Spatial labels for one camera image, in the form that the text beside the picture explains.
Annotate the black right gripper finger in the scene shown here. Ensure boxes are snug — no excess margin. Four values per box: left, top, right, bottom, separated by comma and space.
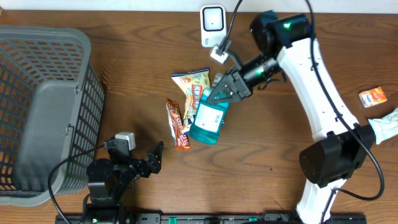
213, 73, 224, 87
207, 75, 238, 105

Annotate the yellow wet wipes bag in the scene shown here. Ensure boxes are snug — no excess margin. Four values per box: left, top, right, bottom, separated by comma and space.
172, 68, 210, 134

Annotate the blue mouthwash bottle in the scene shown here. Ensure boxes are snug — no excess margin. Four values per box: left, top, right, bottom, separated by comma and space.
188, 88, 229, 145

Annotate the red brown snack bar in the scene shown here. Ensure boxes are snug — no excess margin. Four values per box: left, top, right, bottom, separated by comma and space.
165, 99, 191, 150

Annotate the orange small box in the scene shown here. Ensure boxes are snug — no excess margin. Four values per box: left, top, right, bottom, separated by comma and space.
359, 87, 387, 108

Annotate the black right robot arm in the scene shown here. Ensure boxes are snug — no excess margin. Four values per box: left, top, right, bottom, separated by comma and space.
207, 11, 375, 223

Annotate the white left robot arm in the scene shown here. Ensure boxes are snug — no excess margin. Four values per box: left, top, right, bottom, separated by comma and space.
81, 137, 164, 224

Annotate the grey plastic basket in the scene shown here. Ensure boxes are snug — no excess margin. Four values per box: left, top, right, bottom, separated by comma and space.
1, 25, 104, 207

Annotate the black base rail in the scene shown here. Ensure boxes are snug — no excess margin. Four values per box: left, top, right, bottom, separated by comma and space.
66, 212, 367, 224

